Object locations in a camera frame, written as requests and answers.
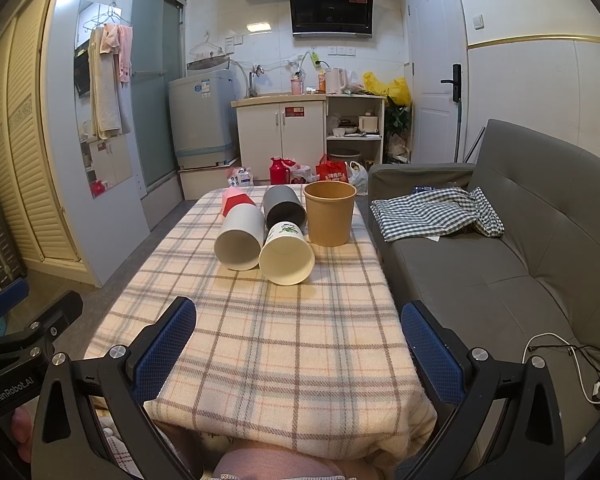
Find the wire clothes hanger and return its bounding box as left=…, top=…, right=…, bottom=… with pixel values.
left=189, top=30, right=226, bottom=57

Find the white plastic bag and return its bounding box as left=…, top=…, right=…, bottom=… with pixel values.
left=347, top=161, right=369, bottom=196

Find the plaid tablecloth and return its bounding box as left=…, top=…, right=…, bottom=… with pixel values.
left=82, top=185, right=438, bottom=461

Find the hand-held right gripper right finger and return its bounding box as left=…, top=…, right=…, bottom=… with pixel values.
left=400, top=300, right=566, bottom=480

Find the pink and red cup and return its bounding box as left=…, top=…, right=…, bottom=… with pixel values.
left=221, top=187, right=257, bottom=218

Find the grey washing machine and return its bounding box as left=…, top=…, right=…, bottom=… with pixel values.
left=168, top=69, right=239, bottom=170

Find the white tissue packet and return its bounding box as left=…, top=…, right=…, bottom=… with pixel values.
left=225, top=166, right=253, bottom=188

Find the brown paper cup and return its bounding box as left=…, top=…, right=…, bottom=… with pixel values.
left=303, top=181, right=358, bottom=247

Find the black range hood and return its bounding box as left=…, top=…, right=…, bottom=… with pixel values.
left=284, top=0, right=376, bottom=37

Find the white door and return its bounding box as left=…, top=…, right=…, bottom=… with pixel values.
left=405, top=0, right=468, bottom=163

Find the cream louvred wardrobe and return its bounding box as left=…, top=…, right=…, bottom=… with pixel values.
left=0, top=0, right=88, bottom=281

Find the glass sliding door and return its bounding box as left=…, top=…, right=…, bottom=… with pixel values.
left=130, top=0, right=187, bottom=192

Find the person's left hand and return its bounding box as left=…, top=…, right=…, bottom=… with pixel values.
left=11, top=406, right=33, bottom=463

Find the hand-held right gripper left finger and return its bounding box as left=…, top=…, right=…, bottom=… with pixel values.
left=30, top=296, right=206, bottom=480

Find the plain white cup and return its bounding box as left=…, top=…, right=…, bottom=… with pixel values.
left=214, top=205, right=266, bottom=272

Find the grey cup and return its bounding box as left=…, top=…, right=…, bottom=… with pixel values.
left=262, top=185, right=308, bottom=231

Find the white washing machine base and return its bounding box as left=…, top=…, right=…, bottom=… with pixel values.
left=178, top=160, right=242, bottom=201

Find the white sink cabinet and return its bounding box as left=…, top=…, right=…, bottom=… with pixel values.
left=231, top=96, right=328, bottom=172

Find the white cable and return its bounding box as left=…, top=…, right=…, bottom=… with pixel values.
left=522, top=334, right=600, bottom=403

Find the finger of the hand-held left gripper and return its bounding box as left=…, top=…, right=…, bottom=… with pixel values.
left=0, top=290, right=84, bottom=362
left=0, top=276, right=31, bottom=337

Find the yellow plastic bag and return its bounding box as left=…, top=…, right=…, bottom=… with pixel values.
left=362, top=71, right=412, bottom=106

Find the grey sofa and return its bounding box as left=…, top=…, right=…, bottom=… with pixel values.
left=368, top=119, right=600, bottom=480

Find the black door handle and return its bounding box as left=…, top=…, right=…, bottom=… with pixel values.
left=441, top=64, right=463, bottom=98

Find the white cup with green print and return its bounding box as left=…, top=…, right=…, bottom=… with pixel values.
left=258, top=221, right=316, bottom=287

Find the wall mirror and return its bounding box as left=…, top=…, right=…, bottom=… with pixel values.
left=74, top=0, right=135, bottom=200

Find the person's pink trouser leg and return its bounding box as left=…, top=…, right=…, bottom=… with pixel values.
left=212, top=447, right=351, bottom=480

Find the white electric kettle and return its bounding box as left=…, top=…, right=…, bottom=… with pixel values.
left=326, top=67, right=347, bottom=95

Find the green checked cloth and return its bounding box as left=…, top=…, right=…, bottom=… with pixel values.
left=370, top=186, right=505, bottom=243

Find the metal faucet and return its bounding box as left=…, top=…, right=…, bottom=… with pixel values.
left=247, top=65, right=266, bottom=98

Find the white open shelf unit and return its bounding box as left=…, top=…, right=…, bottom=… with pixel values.
left=325, top=95, right=386, bottom=166

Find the red shopping bag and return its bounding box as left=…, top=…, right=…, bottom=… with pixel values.
left=315, top=154, right=350, bottom=183

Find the grey basin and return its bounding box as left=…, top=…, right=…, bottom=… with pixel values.
left=186, top=57, right=230, bottom=72

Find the green plant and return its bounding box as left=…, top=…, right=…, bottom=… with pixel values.
left=385, top=95, right=412, bottom=136

